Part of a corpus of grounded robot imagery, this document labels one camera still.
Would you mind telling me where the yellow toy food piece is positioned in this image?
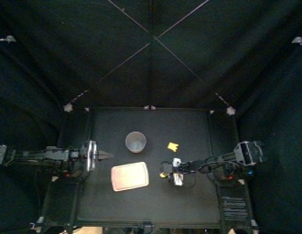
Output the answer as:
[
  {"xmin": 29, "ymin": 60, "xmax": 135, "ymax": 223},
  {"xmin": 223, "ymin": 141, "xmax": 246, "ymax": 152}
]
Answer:
[{"xmin": 165, "ymin": 141, "xmax": 180, "ymax": 153}]

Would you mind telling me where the black front camera mount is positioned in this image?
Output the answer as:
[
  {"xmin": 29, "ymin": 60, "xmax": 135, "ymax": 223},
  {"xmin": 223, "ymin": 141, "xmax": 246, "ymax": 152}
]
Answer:
[{"xmin": 137, "ymin": 221, "xmax": 156, "ymax": 234}]

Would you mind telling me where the thin diagonal brace rod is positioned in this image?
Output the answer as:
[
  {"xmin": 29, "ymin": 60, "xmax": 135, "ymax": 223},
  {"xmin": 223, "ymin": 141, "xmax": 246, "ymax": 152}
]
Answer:
[
  {"xmin": 107, "ymin": 0, "xmax": 234, "ymax": 108},
  {"xmin": 68, "ymin": 0, "xmax": 210, "ymax": 106}
]

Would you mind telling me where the pink rectangular tray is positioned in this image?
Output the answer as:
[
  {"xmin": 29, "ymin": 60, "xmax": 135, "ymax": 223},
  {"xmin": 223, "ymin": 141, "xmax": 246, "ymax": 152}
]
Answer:
[{"xmin": 109, "ymin": 161, "xmax": 151, "ymax": 193}]

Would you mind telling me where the black labelled arm base panel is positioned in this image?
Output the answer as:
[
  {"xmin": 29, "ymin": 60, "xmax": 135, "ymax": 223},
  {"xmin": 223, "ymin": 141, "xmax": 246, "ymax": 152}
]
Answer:
[{"xmin": 207, "ymin": 111, "xmax": 258, "ymax": 229}]

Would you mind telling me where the black arm base panel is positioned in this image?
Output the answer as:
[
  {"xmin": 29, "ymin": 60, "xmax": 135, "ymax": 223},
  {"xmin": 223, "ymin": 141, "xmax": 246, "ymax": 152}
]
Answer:
[{"xmin": 41, "ymin": 109, "xmax": 95, "ymax": 228}]

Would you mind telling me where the vertical metal frame post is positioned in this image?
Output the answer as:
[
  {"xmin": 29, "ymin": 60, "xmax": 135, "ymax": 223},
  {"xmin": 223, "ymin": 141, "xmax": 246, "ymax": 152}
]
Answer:
[{"xmin": 149, "ymin": 0, "xmax": 157, "ymax": 108}]

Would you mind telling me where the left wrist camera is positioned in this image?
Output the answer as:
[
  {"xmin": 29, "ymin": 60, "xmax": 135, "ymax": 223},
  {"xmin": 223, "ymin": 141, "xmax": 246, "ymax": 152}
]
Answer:
[{"xmin": 44, "ymin": 145, "xmax": 71, "ymax": 162}]

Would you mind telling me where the black backdrop cloth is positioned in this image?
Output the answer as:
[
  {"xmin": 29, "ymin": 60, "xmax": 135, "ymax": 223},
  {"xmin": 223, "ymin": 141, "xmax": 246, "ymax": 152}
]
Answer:
[{"xmin": 0, "ymin": 0, "xmax": 302, "ymax": 234}]

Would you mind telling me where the grey table edge bracket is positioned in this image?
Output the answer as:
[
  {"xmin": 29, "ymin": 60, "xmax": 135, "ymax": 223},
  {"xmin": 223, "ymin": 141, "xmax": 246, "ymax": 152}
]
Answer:
[
  {"xmin": 250, "ymin": 219, "xmax": 260, "ymax": 234},
  {"xmin": 29, "ymin": 216, "xmax": 47, "ymax": 234}
]

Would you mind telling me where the white printed label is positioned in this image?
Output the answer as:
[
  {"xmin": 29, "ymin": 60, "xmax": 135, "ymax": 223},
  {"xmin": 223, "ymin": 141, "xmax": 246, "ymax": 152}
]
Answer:
[{"xmin": 222, "ymin": 196, "xmax": 248, "ymax": 222}]

